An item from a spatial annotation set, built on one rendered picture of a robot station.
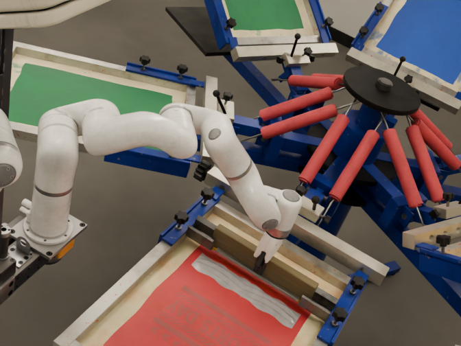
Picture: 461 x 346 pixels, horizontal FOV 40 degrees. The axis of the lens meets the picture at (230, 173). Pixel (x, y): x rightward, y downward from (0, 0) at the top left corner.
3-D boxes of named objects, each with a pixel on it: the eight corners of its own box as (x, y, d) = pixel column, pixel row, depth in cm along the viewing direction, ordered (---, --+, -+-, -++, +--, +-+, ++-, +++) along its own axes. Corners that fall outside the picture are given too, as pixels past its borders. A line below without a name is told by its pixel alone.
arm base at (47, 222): (3, 224, 164) (6, 178, 155) (36, 199, 174) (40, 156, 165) (51, 252, 161) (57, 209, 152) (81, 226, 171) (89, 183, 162)
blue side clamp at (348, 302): (325, 357, 184) (333, 342, 180) (310, 347, 185) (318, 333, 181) (359, 296, 207) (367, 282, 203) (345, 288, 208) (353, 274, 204)
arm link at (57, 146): (32, 198, 152) (38, 145, 143) (33, 163, 162) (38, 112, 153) (74, 200, 156) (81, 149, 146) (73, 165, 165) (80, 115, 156)
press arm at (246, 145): (40, 118, 246) (42, 105, 243) (44, 110, 251) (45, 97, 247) (340, 181, 267) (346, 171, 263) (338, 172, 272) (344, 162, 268)
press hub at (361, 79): (295, 355, 301) (420, 125, 220) (224, 309, 311) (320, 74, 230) (326, 304, 331) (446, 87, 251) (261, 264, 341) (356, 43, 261)
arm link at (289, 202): (256, 202, 172) (248, 179, 179) (246, 230, 178) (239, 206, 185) (307, 204, 177) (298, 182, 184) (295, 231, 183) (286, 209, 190)
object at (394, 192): (404, 269, 225) (418, 246, 218) (218, 162, 244) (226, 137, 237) (453, 169, 287) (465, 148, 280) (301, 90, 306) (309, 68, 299)
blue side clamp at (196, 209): (168, 257, 198) (173, 242, 194) (155, 249, 199) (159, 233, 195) (216, 211, 221) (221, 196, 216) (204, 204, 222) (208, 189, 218)
